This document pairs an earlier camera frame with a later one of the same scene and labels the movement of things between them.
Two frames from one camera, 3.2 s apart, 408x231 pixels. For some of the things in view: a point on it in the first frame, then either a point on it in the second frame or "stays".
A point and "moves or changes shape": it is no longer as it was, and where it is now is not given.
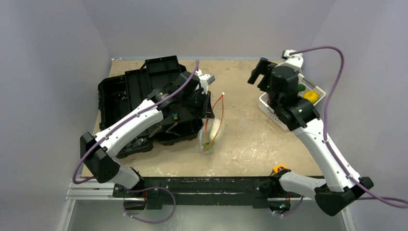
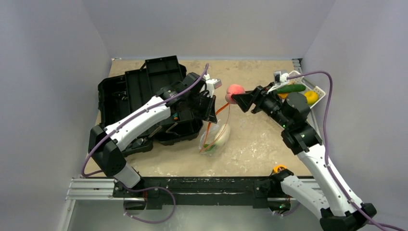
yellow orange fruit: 312,96 stays
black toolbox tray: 155,73 stays
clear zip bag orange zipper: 210,132 moves or changes shape
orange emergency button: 275,168 stays
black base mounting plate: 204,192 stays
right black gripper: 261,71 to 257,100
